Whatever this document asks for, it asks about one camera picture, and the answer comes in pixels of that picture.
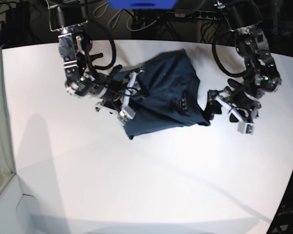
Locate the blue plastic bin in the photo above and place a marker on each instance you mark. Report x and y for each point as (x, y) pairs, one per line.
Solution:
(142, 4)

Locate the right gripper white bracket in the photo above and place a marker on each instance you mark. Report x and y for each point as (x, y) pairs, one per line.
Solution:
(118, 105)

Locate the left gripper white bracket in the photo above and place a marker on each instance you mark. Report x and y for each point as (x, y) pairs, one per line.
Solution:
(242, 108)

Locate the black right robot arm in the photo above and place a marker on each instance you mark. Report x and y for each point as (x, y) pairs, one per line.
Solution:
(68, 17)

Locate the dark blue t-shirt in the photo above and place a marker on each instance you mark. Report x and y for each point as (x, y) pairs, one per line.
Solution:
(168, 97)

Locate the black computer tower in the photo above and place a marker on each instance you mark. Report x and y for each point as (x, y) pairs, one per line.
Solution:
(17, 23)

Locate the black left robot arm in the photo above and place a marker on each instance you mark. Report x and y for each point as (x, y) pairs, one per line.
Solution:
(244, 90)

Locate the black power strip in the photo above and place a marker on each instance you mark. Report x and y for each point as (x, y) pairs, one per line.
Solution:
(186, 15)

